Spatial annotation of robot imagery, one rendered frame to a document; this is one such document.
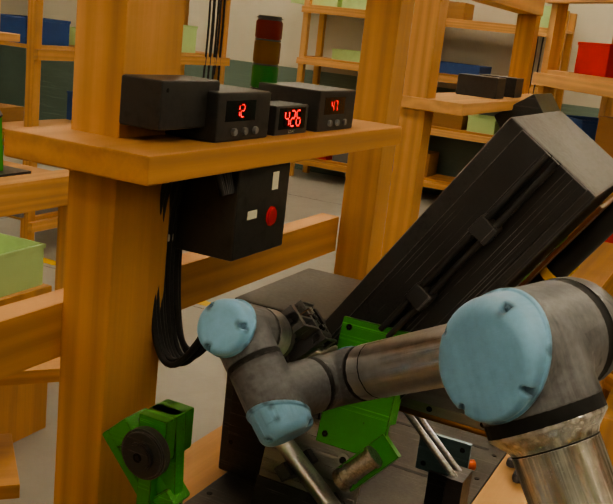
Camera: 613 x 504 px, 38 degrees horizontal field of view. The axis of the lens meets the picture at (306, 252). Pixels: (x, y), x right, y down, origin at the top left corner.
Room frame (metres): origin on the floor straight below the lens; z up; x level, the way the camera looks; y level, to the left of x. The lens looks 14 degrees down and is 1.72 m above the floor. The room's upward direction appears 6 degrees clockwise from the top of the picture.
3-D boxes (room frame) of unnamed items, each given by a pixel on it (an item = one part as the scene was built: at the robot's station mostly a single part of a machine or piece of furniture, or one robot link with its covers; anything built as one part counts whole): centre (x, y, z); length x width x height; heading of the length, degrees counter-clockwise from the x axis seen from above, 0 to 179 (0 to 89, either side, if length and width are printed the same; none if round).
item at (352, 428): (1.39, -0.13, 1.17); 0.13 x 0.12 x 0.20; 154
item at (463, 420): (1.51, -0.23, 1.11); 0.39 x 0.16 x 0.03; 64
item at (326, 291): (1.64, -0.03, 1.07); 0.30 x 0.18 x 0.34; 154
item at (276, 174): (1.47, 0.13, 1.42); 0.17 x 0.12 x 0.15; 154
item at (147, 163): (1.59, 0.13, 1.52); 0.90 x 0.25 x 0.04; 154
